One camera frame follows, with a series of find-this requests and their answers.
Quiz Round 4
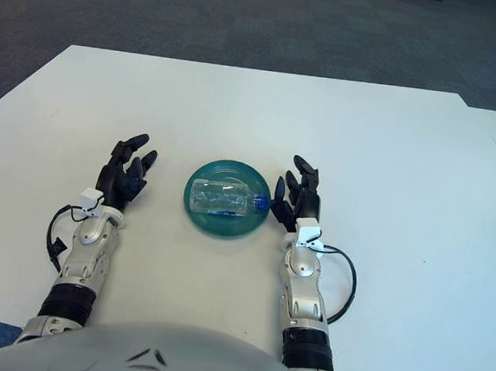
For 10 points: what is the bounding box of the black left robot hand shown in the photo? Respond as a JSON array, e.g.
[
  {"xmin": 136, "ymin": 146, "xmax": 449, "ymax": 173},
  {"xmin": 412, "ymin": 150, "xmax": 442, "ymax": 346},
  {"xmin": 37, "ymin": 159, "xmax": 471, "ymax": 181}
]
[{"xmin": 94, "ymin": 130, "xmax": 160, "ymax": 214}]

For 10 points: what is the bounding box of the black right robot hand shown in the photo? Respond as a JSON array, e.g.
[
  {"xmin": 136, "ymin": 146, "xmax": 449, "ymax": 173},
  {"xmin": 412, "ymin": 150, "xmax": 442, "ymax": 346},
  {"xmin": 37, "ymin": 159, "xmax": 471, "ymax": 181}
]
[{"xmin": 268, "ymin": 152, "xmax": 326, "ymax": 236}]

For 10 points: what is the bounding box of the clear plastic bottle blue cap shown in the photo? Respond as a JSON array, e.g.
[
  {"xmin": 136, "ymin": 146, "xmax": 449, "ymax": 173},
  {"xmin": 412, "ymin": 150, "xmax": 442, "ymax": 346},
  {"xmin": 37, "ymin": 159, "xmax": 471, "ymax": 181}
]
[{"xmin": 188, "ymin": 178, "xmax": 272, "ymax": 221}]

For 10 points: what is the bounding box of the green round plate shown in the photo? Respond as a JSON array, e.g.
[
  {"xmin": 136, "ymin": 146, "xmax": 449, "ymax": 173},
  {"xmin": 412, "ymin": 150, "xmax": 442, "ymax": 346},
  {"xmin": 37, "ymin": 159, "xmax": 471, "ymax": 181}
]
[{"xmin": 179, "ymin": 156, "xmax": 275, "ymax": 242}]

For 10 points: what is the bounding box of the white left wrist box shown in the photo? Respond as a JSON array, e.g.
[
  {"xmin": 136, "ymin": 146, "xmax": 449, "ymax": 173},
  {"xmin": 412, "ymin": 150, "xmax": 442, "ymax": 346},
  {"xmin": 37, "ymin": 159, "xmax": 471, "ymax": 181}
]
[{"xmin": 78, "ymin": 187, "xmax": 105, "ymax": 217}]

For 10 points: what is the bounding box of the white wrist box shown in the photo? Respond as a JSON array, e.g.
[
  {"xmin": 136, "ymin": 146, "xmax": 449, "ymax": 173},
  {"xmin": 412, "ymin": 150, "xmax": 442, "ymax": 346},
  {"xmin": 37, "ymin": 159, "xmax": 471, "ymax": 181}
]
[
  {"xmin": 78, "ymin": 187, "xmax": 105, "ymax": 217},
  {"xmin": 292, "ymin": 217, "xmax": 326, "ymax": 250}
]

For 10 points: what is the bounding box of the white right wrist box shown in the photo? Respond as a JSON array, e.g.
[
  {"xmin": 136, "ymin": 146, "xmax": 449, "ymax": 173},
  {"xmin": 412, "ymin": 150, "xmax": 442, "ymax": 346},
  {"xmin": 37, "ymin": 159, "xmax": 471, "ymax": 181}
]
[{"xmin": 292, "ymin": 217, "xmax": 326, "ymax": 250}]

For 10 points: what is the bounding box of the silver robot torso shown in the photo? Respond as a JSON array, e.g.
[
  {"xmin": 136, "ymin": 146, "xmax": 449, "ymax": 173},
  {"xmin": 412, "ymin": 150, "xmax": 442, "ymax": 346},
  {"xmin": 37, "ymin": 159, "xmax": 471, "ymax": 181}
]
[{"xmin": 0, "ymin": 309, "xmax": 331, "ymax": 371}]

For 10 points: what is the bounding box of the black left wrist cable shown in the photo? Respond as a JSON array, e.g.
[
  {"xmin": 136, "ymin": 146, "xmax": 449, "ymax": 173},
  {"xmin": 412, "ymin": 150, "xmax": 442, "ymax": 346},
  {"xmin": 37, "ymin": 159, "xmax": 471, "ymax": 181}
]
[{"xmin": 44, "ymin": 202, "xmax": 91, "ymax": 275}]

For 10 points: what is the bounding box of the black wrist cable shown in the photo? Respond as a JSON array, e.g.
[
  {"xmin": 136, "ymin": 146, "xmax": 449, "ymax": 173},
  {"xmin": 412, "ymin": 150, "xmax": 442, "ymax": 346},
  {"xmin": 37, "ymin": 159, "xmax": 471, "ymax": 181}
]
[
  {"xmin": 313, "ymin": 245, "xmax": 360, "ymax": 326},
  {"xmin": 44, "ymin": 202, "xmax": 91, "ymax": 275}
]

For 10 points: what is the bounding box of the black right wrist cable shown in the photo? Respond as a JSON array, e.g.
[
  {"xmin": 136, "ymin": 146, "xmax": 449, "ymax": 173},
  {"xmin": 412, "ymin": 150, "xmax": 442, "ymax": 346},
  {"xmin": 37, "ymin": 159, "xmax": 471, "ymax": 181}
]
[{"xmin": 313, "ymin": 245, "xmax": 360, "ymax": 326}]

